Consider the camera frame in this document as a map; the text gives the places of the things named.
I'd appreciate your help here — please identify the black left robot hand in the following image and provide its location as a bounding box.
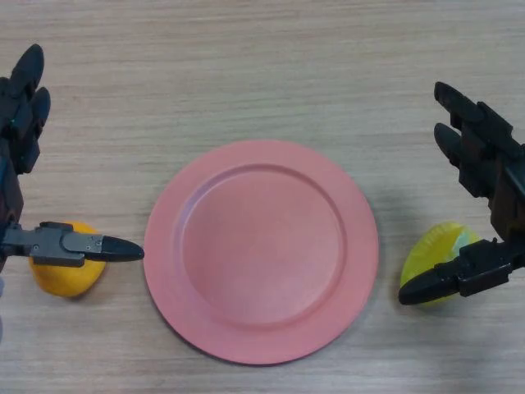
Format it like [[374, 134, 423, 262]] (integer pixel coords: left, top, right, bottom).
[[0, 44, 145, 272]]

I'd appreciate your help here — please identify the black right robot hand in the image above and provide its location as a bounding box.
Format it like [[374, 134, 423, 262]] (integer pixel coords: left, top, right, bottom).
[[398, 80, 525, 307]]

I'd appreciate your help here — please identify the yellow starfruit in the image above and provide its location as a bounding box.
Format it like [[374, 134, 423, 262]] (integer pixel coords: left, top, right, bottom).
[[398, 221, 481, 308]]

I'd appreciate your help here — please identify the pink round plate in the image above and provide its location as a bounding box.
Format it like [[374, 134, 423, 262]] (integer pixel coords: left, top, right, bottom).
[[143, 140, 380, 366]]

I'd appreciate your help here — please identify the orange round fruit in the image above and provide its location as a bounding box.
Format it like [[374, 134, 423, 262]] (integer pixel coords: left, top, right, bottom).
[[29, 221, 107, 298]]

